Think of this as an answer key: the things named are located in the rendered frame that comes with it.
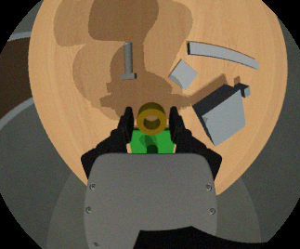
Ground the gold round nut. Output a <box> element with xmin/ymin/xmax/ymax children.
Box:
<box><xmin>137</xmin><ymin>102</ymin><xmax>167</xmax><ymax>135</ymax></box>

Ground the grey bolt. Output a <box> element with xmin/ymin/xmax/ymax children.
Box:
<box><xmin>121</xmin><ymin>42</ymin><xmax>137</xmax><ymax>80</ymax></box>

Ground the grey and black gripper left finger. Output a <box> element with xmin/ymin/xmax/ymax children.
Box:
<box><xmin>81</xmin><ymin>107</ymin><xmax>135</xmax><ymax>180</ymax></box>

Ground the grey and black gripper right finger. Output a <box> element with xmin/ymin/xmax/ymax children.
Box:
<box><xmin>168</xmin><ymin>106</ymin><xmax>222</xmax><ymax>181</ymax></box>

